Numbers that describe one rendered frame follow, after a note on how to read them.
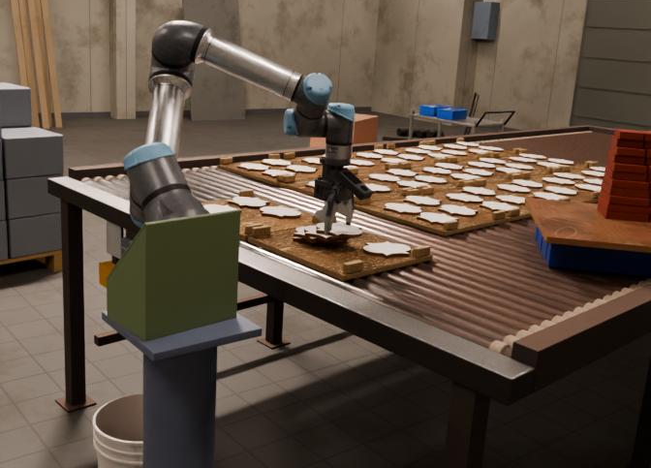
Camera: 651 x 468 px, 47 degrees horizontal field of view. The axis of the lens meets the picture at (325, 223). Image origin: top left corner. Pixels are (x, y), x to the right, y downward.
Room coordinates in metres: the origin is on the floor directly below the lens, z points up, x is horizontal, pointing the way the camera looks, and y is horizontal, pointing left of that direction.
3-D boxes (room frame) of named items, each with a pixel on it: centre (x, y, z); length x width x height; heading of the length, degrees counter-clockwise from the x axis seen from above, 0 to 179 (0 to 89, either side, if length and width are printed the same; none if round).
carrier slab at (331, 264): (2.08, -0.04, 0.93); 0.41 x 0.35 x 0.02; 43
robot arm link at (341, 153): (2.08, -0.02, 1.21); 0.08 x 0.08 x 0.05
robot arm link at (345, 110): (2.08, -0.02, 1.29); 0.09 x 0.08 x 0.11; 105
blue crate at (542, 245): (2.18, -0.81, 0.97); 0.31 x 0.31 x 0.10; 83
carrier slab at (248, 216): (2.38, 0.25, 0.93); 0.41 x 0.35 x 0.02; 44
